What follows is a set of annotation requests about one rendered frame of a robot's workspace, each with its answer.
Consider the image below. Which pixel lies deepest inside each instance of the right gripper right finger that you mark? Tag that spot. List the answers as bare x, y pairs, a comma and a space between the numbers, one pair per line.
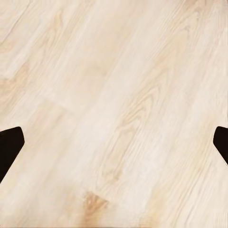
220, 141

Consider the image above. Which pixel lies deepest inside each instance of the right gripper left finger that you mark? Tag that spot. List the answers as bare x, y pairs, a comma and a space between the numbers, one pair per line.
11, 143

